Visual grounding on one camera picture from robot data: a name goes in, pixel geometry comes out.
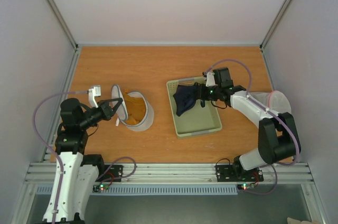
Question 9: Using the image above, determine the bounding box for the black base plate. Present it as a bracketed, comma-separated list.
[96, 165, 123, 182]
[214, 158, 264, 183]

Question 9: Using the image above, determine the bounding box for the pink-rimmed mesh laundry bag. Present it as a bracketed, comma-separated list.
[246, 90, 292, 115]

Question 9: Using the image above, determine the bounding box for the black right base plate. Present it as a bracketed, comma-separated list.
[214, 158, 264, 183]

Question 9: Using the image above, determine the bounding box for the navy blue bra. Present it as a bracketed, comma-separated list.
[173, 82, 205, 117]

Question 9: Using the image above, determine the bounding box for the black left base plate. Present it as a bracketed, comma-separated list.
[96, 165, 123, 182]

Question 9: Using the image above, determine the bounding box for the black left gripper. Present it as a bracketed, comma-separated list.
[80, 97, 123, 129]

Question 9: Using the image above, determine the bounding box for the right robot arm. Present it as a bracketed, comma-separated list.
[196, 68, 301, 180]

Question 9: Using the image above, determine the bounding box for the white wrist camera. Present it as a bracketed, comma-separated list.
[88, 85, 101, 108]
[203, 71, 216, 87]

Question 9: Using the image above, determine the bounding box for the white mesh laundry bag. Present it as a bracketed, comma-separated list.
[111, 85, 154, 132]

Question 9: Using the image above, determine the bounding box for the grey slotted cable duct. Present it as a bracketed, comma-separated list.
[35, 185, 238, 196]

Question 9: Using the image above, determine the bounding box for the mustard orange bra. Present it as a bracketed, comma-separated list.
[123, 91, 146, 126]

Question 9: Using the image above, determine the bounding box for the aluminium front rail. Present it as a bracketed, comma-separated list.
[24, 150, 314, 185]

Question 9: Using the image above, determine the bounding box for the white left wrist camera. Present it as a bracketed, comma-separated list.
[88, 85, 101, 108]

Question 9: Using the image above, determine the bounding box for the green plastic basket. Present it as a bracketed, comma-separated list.
[166, 77, 222, 138]

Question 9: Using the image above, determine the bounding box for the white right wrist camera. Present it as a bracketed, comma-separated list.
[203, 71, 216, 87]

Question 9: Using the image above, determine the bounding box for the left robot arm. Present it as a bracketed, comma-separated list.
[42, 98, 123, 223]

